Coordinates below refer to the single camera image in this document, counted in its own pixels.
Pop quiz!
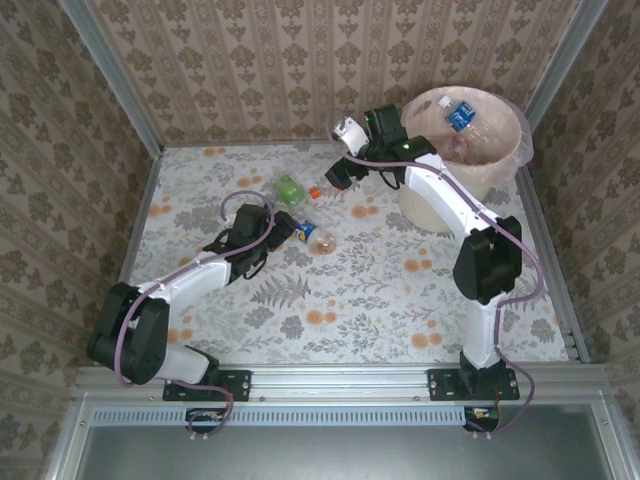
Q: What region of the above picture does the orange cap clear bottle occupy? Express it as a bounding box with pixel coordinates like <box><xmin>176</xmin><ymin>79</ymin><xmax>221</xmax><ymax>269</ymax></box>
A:
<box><xmin>308</xmin><ymin>183</ymin><xmax>351</xmax><ymax>201</ymax></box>

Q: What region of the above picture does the black connector with wires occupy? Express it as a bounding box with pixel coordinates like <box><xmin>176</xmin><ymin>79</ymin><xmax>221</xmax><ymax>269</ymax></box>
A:
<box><xmin>185</xmin><ymin>407</ymin><xmax>234</xmax><ymax>435</ymax></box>
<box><xmin>462</xmin><ymin>405</ymin><xmax>502</xmax><ymax>434</ymax></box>

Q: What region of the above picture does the floral patterned table cover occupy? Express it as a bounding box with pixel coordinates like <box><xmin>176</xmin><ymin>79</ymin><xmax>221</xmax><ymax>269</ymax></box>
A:
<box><xmin>107</xmin><ymin>142</ymin><xmax>574</xmax><ymax>366</ymax></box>

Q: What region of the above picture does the blue label bottle white cap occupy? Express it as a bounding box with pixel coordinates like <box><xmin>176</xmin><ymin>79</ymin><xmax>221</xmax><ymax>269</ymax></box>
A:
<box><xmin>438</xmin><ymin>96</ymin><xmax>494</xmax><ymax>144</ymax></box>

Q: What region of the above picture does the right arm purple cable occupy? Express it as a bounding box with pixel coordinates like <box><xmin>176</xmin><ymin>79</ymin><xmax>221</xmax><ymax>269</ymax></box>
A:
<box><xmin>327</xmin><ymin>107</ymin><xmax>546</xmax><ymax>441</ymax></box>

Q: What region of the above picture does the blue and yellow label bottle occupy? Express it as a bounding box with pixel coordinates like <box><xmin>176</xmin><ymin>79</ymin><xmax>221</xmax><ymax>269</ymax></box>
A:
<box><xmin>290</xmin><ymin>213</ymin><xmax>337</xmax><ymax>255</ymax></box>

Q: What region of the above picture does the aluminium side rail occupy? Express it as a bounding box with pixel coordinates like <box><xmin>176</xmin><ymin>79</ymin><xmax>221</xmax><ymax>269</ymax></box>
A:
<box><xmin>97</xmin><ymin>146</ymin><xmax>166</xmax><ymax>366</ymax></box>
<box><xmin>517</xmin><ymin>159</ymin><xmax>596</xmax><ymax>364</ymax></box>

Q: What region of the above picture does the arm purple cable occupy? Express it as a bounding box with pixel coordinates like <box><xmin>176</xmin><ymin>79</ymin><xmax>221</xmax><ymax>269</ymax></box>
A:
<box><xmin>113</xmin><ymin>191</ymin><xmax>276</xmax><ymax>442</ymax></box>
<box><xmin>327</xmin><ymin>107</ymin><xmax>546</xmax><ymax>441</ymax></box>

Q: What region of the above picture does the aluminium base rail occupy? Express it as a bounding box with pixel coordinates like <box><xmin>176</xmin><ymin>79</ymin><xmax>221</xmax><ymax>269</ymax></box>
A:
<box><xmin>72</xmin><ymin>363</ymin><xmax>621</xmax><ymax>405</ymax></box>

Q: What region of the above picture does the green label bottle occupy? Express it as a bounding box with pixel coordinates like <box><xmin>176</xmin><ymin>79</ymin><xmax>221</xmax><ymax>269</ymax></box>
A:
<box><xmin>272</xmin><ymin>175</ymin><xmax>307</xmax><ymax>207</ymax></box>

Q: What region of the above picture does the beige round bin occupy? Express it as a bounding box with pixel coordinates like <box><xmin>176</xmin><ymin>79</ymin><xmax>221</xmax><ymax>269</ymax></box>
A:
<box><xmin>397</xmin><ymin>85</ymin><xmax>535</xmax><ymax>232</ymax></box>

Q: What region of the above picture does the aluminium frame post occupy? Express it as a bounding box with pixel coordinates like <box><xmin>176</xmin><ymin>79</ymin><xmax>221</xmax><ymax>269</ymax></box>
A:
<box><xmin>57</xmin><ymin>0</ymin><xmax>166</xmax><ymax>156</ymax></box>
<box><xmin>524</xmin><ymin>0</ymin><xmax>611</xmax><ymax>121</ymax></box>

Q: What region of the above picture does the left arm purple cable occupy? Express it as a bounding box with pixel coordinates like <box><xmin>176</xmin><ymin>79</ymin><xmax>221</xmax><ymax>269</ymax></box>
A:
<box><xmin>113</xmin><ymin>191</ymin><xmax>276</xmax><ymax>442</ymax></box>

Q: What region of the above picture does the grey metal sheet panel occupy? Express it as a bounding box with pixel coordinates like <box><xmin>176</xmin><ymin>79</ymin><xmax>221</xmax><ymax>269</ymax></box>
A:
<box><xmin>49</xmin><ymin>424</ymin><xmax>640</xmax><ymax>480</ymax></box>

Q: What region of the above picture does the grey slotted cable duct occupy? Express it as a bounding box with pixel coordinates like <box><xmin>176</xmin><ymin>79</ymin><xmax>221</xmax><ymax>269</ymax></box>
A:
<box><xmin>92</xmin><ymin>404</ymin><xmax>469</xmax><ymax>427</ymax></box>

